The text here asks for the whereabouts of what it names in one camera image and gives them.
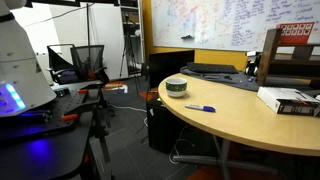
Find blue and white marker pen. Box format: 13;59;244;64
184;104;217;113

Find white mug with green band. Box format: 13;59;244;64
165;77;188;98

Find dark pen on mat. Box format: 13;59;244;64
201;74;234;81

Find black computer monitor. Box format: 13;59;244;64
147;49;196;90

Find black computer tower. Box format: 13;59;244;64
146;95;188;155

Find white box on floor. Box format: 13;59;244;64
102;83;129;95

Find black computer keyboard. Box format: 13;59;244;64
186;62;240;75

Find black mesh office chair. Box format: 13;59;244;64
70;44;110;85

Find dark grey desk mat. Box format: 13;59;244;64
179;65;320;98

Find thin black stand pole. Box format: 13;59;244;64
86;2;92;81

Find black headphones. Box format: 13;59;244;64
244;52;262;77

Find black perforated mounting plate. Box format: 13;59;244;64
0;89;102;143

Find black solid-back office chair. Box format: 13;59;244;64
46;43;76;85

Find dark wooden shelf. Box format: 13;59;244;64
256;27;320;88

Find white and black box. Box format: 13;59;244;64
256;86;320;118

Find black robot cart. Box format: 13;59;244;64
0;120;112;180

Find red printed card box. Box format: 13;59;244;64
276;21;316;46

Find white floor cable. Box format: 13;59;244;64
109;103;150;128

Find black camera tripod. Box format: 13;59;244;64
118;12;141;96

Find large orange-handled clamp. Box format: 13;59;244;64
61;113;80;122

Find grey metal table frame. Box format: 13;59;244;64
172;134;279;180

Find wall whiteboard with writing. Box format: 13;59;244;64
150;0;320;53

